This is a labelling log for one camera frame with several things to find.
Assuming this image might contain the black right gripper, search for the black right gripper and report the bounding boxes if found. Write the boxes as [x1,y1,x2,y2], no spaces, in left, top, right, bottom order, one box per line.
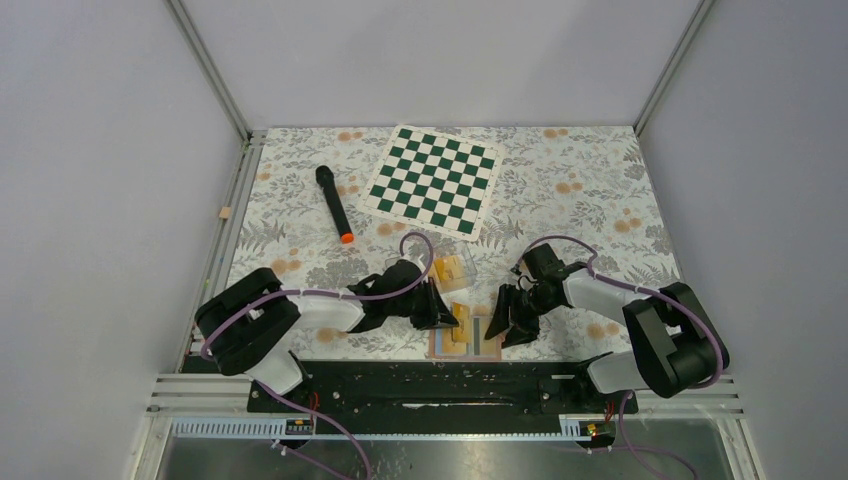
[484,283,560,349]

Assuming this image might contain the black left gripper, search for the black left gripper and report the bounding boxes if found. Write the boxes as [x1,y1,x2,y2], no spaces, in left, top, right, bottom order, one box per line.
[387,277,459,331]

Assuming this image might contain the single yellow credit card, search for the single yellow credit card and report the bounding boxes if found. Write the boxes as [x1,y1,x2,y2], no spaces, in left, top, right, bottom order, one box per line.
[435,334,468,357]

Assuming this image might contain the tan leather card holder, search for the tan leather card holder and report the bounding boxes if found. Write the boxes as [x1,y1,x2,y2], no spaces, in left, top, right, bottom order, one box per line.
[426,316,502,362]

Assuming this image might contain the clear acrylic card box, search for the clear acrylic card box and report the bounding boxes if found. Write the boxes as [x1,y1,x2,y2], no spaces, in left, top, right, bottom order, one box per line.
[384,241,477,294]

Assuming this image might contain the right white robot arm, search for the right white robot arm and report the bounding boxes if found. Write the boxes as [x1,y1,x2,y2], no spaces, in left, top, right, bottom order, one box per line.
[485,237,730,412]

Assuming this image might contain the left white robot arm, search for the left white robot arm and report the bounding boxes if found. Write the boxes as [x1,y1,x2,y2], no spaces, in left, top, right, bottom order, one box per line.
[195,259,459,411]

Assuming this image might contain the yellow credit cards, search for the yellow credit cards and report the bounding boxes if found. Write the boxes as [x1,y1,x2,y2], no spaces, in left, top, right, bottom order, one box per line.
[430,255,468,292]

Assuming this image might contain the green white checkerboard mat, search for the green white checkerboard mat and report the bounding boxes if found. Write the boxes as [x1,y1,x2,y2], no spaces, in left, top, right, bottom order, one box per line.
[356,125,506,242]

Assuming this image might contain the floral patterned table mat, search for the floral patterned table mat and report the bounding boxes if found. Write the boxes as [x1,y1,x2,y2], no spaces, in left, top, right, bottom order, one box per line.
[227,126,680,321]

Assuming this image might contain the black marker orange cap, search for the black marker orange cap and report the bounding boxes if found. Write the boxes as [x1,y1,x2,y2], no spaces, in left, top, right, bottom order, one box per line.
[315,165,355,244]

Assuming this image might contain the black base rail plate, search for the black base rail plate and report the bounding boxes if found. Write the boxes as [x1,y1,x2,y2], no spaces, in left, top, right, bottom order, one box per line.
[286,360,638,435]

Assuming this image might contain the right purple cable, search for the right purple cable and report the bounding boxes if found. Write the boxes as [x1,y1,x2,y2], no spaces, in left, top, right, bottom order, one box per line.
[516,235,725,480]

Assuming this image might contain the aluminium frame post left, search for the aluminium frame post left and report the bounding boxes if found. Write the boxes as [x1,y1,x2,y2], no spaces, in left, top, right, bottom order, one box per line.
[164,0,252,142]

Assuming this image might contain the aluminium frame post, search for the aluminium frame post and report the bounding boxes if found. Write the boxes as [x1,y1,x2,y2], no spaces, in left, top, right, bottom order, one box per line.
[633,0,717,137]
[164,0,252,142]

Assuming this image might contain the aluminium frame post right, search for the aluminium frame post right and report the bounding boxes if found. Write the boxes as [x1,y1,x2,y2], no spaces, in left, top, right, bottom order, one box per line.
[633,0,717,137]

